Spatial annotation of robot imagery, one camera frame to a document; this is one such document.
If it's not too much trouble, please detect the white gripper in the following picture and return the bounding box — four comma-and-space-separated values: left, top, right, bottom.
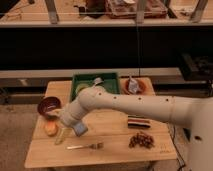
52, 109, 72, 145

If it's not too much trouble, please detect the purple bowl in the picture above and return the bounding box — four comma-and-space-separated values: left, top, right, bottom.
37, 96, 61, 120

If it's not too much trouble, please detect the green plastic tray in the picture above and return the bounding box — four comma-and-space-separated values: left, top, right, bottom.
70, 72, 121, 101

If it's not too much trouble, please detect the blue sponge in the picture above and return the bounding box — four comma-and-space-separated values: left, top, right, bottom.
73, 122, 88, 137

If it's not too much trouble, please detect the black cable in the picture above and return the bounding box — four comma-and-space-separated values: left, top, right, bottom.
166, 122, 191, 171

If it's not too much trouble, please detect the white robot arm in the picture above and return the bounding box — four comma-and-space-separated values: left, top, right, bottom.
57, 86, 213, 171

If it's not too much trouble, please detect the light green cup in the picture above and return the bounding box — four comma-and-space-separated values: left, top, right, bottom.
75, 83, 89, 95

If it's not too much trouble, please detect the white crumpled packet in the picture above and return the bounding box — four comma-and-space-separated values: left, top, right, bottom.
128, 77, 139, 94

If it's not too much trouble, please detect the metal fork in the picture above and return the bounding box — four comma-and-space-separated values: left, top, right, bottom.
67, 142, 104, 150

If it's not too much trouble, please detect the orange apple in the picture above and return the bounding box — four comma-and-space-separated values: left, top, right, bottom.
44, 121, 58, 136

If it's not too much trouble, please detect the brown grape bunch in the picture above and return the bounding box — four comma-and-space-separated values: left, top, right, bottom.
129, 132, 154, 148

